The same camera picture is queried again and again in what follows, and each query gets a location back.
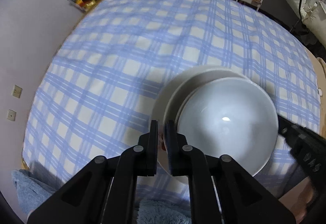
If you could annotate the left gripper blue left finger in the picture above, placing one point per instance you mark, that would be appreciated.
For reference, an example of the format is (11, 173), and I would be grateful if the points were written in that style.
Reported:
(103, 191)

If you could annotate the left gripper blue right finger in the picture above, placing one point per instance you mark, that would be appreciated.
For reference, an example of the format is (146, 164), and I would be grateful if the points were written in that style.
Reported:
(220, 189)

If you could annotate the large white bowl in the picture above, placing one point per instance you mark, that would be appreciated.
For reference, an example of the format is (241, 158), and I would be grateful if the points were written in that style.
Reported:
(232, 116)

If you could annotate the cherry plate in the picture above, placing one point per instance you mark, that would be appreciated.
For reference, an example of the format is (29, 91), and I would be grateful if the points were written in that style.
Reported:
(159, 108)
(183, 104)

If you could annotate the person's right hand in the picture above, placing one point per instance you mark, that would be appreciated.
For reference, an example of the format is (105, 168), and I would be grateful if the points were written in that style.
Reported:
(297, 199)

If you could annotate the beige flower blanket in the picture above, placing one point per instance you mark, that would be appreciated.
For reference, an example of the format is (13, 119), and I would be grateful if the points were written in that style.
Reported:
(318, 69)

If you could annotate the blue plaid tablecloth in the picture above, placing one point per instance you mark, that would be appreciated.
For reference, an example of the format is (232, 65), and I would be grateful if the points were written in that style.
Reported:
(98, 93)

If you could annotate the wall socket lower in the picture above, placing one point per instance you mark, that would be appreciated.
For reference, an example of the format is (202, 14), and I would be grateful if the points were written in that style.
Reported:
(11, 115)

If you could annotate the wall socket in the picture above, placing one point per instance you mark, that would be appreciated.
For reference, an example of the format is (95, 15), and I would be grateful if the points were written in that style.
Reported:
(17, 91)
(11, 115)

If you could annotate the wall socket upper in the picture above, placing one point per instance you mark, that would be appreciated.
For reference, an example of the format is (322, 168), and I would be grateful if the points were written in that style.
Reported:
(17, 91)

